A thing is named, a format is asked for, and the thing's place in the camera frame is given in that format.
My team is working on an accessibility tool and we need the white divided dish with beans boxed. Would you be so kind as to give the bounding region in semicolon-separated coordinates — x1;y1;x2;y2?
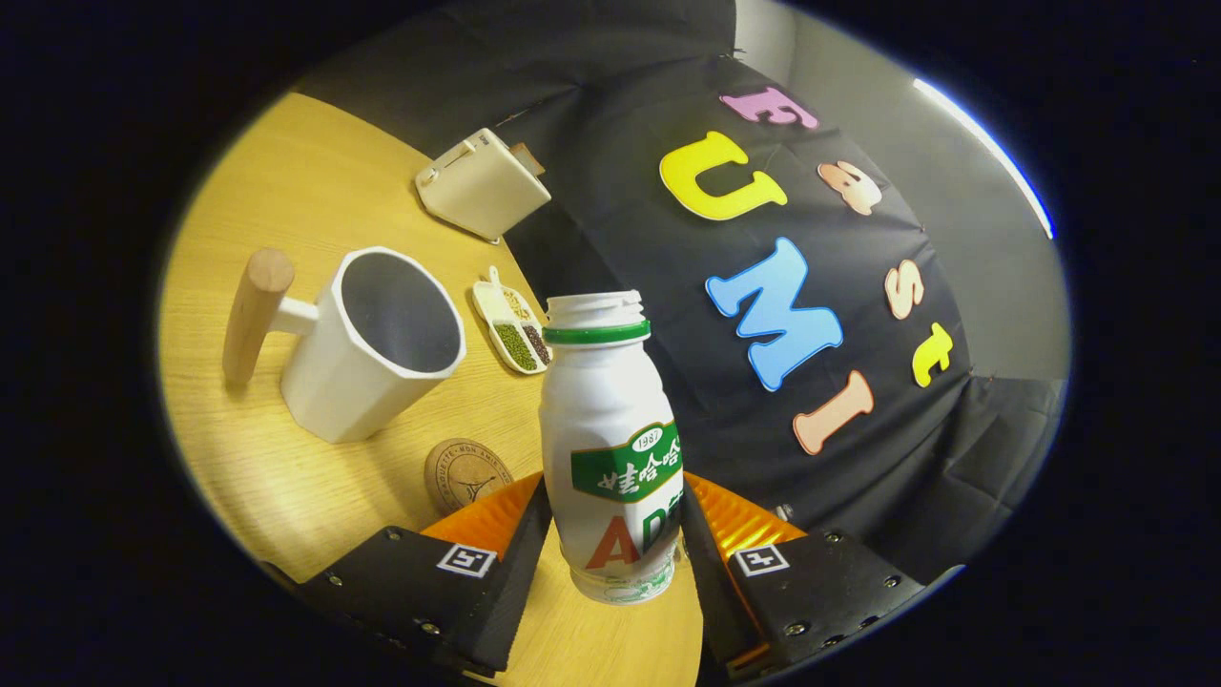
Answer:
472;267;554;376

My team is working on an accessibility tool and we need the white juice bottle green label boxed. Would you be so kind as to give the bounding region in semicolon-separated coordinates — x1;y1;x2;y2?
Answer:
539;291;686;606

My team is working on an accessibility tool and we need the wooden table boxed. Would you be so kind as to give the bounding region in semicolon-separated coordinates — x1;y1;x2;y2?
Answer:
157;91;707;687

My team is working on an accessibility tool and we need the cream toaster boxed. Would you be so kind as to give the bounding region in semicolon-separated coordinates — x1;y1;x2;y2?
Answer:
415;128;552;244

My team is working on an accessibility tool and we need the round cork coaster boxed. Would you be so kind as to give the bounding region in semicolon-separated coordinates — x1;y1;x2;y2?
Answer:
424;438;516;517

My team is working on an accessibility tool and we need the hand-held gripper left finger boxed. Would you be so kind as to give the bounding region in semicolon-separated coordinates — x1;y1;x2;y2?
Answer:
286;470;554;678

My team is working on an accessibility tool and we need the white cup wooden handle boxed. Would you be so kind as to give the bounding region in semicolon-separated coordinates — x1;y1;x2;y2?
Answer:
222;246;468;445

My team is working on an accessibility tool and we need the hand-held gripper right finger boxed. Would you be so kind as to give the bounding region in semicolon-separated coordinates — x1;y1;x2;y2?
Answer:
679;472;928;680

